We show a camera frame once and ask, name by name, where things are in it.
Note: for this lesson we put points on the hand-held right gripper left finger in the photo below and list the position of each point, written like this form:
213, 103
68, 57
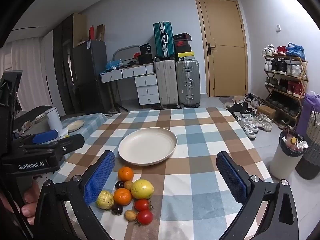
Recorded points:
100, 177

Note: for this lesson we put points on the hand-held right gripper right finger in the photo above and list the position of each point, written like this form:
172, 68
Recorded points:
231, 177

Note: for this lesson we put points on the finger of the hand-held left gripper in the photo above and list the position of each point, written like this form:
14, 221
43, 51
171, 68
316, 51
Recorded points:
68, 142
45, 136

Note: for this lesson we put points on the dark purple plum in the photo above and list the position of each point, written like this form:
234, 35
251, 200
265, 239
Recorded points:
119, 185
117, 208

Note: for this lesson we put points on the bumpy yellow-green guava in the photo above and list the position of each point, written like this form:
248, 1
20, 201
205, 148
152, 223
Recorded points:
105, 200

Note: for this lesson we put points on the orange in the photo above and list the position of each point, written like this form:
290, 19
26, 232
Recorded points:
122, 196
125, 174

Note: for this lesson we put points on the brown longan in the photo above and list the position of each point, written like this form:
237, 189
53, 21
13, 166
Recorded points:
128, 185
130, 215

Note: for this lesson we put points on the smooth yellow guava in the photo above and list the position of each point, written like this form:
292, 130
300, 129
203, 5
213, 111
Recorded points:
142, 189

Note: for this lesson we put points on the red tomato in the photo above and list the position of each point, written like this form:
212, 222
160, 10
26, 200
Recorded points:
145, 217
142, 204

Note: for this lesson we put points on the cream round plate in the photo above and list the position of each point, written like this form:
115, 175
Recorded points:
147, 146

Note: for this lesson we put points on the person's left hand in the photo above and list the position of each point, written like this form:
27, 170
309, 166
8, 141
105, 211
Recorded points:
30, 200

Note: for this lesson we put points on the small beige plate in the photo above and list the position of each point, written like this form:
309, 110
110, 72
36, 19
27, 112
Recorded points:
75, 125

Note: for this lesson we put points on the white kettle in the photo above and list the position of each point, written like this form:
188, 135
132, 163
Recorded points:
53, 120

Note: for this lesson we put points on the dark grey rounded object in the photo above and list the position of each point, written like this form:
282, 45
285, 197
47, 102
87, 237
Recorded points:
31, 116

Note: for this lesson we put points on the light blue plaid tablecloth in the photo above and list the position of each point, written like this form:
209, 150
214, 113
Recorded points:
92, 121

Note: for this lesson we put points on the black trash bin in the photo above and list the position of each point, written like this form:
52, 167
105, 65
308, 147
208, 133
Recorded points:
283, 162

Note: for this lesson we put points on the scattered pile of sneakers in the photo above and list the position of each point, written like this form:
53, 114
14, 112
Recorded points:
250, 120

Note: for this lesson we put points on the black tripod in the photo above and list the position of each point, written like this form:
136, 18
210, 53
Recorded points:
117, 100

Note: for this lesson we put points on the dark grey fridge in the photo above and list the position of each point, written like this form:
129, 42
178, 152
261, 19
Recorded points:
90, 75

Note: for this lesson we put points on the white sheer curtain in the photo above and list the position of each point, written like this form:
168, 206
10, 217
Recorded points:
27, 67

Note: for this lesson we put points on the brown cardboard box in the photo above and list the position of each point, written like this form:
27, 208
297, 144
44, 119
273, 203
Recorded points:
266, 110

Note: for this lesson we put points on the tall dark wooden cabinet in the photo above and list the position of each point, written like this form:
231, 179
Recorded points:
63, 55

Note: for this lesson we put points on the blue plastic bag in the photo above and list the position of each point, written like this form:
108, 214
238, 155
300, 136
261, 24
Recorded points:
113, 65

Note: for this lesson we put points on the woven basket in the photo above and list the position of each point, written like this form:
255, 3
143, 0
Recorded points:
312, 135

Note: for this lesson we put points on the white desk with drawers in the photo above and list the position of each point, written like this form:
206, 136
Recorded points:
130, 72

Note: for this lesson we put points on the white three-drawer cabinet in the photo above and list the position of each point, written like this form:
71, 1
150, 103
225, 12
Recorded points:
147, 90

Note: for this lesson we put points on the purple bag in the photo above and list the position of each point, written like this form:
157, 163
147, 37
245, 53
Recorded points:
306, 110

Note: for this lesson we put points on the silver suitcase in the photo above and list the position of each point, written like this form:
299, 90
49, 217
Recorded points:
188, 82

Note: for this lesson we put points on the red cap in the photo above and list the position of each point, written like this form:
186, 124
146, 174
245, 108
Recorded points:
136, 55

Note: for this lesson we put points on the black storage box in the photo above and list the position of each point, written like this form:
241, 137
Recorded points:
145, 59

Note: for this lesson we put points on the beige suitcase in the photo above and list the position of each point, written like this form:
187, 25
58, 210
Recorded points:
165, 82

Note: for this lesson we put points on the black printed bag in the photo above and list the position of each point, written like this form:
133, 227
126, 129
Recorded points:
146, 49

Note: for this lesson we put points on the rows of assorted shoes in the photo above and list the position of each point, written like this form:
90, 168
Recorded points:
280, 66

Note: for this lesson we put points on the wooden shoe rack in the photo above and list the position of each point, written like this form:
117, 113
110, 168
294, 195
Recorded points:
303, 80

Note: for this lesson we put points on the yellow shoe box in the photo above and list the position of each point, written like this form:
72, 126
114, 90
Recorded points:
185, 55

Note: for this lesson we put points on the plain black shoe box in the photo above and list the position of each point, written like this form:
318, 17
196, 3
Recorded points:
183, 49

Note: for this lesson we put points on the teal suitcase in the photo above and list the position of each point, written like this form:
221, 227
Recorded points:
162, 40

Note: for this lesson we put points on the red and black shoe box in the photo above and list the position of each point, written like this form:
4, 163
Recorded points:
182, 43

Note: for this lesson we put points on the tan wooden door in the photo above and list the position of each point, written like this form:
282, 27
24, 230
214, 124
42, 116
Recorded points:
222, 25

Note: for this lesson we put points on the grey arched metal frame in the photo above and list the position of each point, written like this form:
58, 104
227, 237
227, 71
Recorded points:
120, 50

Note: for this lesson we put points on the white light switch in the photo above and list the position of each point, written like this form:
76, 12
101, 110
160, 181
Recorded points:
278, 27

